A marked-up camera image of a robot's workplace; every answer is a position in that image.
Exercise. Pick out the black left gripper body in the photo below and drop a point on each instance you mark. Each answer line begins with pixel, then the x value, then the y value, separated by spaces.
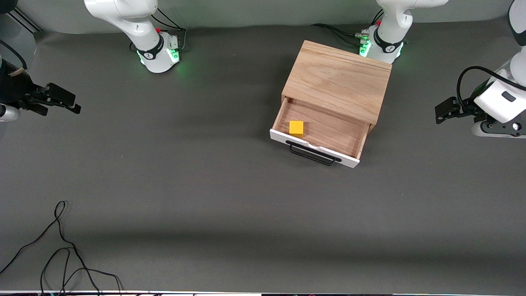
pixel 466 110

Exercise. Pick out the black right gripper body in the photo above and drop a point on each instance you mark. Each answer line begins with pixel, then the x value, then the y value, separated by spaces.
pixel 18 91

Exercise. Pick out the yellow wooden cube block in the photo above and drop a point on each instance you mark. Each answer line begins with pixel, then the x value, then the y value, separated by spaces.
pixel 296 128

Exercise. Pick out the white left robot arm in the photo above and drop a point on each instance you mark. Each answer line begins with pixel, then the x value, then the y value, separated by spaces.
pixel 499 100

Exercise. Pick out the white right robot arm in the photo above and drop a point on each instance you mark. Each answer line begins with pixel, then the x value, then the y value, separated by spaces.
pixel 152 45

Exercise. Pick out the wooden drawer cabinet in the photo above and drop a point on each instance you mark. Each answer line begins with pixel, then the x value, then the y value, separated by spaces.
pixel 337 78

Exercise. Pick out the dark grey table mat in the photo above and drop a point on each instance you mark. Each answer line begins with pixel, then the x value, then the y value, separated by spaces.
pixel 205 197

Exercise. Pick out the black rail fixture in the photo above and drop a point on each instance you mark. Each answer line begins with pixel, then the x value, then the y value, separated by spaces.
pixel 24 19

